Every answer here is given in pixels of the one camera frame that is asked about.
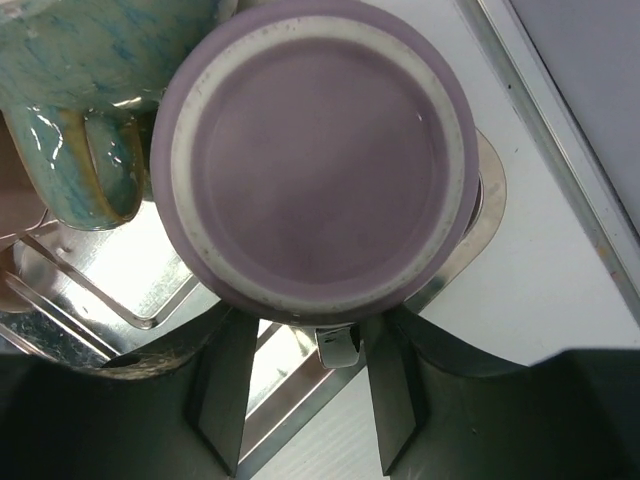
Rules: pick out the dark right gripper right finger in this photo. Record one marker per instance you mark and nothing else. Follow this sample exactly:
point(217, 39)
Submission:
point(445, 409)

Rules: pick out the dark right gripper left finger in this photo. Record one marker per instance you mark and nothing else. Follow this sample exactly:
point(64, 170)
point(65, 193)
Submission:
point(173, 409)

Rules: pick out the purple ceramic mug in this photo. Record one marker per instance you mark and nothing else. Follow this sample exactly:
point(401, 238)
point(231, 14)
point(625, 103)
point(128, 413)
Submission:
point(315, 163)

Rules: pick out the teal speckled ceramic mug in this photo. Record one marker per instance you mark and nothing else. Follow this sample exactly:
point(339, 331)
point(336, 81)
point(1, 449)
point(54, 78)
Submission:
point(75, 77)

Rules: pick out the silver metal tray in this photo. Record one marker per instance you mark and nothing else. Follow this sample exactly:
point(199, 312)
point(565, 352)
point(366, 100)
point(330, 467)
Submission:
point(85, 298)

